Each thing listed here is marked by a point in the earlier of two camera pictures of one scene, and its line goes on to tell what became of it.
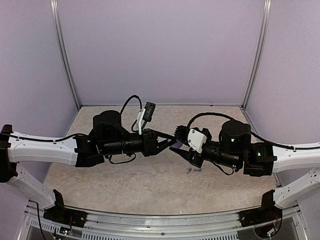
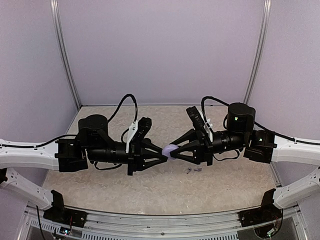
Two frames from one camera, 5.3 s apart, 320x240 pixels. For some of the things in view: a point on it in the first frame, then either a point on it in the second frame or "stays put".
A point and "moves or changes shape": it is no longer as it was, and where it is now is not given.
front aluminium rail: (34, 225) stays put
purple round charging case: (177, 144) moves or changes shape
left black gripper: (150, 146) to (136, 156)
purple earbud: (189, 169) stays put
